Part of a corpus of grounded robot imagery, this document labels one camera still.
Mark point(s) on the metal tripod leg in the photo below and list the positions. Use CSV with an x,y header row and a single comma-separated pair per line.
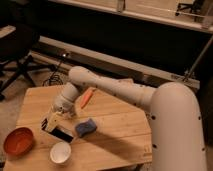
x,y
200,78

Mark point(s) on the black office chair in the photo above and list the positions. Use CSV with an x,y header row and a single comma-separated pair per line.
x,y
14,55

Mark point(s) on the orange carrot toy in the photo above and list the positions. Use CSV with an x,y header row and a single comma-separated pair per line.
x,y
86,97

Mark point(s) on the orange bowl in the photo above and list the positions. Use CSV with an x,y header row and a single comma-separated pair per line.
x,y
18,142

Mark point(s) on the white ceramic cup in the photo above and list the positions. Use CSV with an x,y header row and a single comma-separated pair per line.
x,y
60,153

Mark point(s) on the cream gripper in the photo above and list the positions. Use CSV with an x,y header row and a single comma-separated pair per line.
x,y
52,119

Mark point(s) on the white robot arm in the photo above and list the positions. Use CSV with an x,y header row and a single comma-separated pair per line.
x,y
175,117

